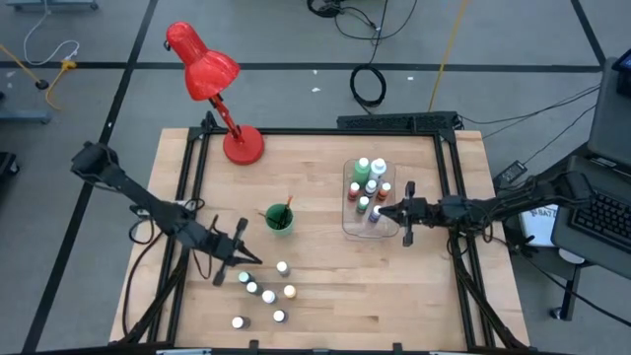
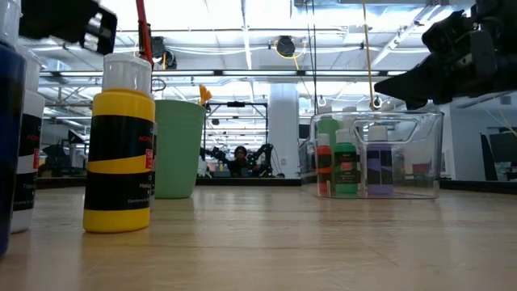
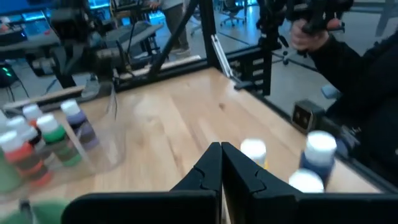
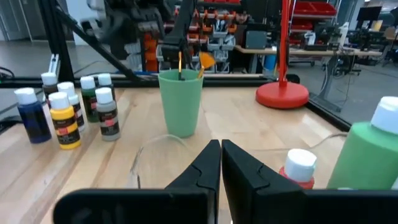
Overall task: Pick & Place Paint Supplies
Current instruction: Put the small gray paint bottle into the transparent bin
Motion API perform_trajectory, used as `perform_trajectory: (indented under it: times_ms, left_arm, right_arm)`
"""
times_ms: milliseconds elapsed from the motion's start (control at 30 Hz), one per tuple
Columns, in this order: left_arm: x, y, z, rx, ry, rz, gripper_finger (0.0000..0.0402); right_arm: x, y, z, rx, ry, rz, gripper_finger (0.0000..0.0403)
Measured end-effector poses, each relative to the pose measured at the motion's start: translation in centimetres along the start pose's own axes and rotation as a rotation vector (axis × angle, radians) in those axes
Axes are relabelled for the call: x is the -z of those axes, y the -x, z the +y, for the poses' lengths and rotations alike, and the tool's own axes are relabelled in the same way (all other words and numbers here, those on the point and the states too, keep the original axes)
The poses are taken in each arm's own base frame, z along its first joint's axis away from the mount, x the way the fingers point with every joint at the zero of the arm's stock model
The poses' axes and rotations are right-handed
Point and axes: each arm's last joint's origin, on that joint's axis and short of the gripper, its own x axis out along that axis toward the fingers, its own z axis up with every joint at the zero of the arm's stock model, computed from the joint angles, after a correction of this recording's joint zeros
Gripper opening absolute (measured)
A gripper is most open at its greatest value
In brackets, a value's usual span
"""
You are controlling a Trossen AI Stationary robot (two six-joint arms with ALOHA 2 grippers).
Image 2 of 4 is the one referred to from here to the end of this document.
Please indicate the small white paint bottle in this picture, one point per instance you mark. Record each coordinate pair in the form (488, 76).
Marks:
(30, 113)

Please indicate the black workshop robot arm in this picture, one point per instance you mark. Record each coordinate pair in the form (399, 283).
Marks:
(264, 155)
(214, 155)

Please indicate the person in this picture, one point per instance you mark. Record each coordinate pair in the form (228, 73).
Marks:
(240, 161)

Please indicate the dark computer monitor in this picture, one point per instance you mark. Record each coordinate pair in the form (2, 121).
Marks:
(505, 149)

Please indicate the clear plastic bin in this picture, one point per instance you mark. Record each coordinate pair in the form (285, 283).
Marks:
(416, 178)

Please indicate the yellow paint bottle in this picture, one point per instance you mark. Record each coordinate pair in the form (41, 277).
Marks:
(117, 105)

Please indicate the black aluminium frame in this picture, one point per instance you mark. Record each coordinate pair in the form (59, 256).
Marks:
(242, 182)

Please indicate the large green paint bottle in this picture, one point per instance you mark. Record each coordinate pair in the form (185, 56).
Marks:
(328, 123)

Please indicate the light green paint bottle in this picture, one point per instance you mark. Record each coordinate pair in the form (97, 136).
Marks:
(346, 161)

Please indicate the blue paint bottle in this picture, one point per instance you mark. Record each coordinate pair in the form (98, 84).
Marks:
(12, 161)

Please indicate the purple paint bottle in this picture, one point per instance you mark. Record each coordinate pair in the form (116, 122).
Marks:
(379, 161)

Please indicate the black metal frame stand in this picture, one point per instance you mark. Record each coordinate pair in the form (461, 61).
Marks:
(236, 104)

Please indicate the red orange paint bottle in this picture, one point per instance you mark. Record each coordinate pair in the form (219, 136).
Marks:
(324, 161)

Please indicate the white building column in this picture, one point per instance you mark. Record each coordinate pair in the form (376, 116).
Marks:
(282, 129)

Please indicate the orange fan brush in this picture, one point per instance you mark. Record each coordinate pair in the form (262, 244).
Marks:
(204, 95)

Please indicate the green plastic cup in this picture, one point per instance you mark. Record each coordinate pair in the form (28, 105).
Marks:
(179, 153)

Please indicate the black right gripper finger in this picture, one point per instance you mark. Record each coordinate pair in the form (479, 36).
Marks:
(436, 81)

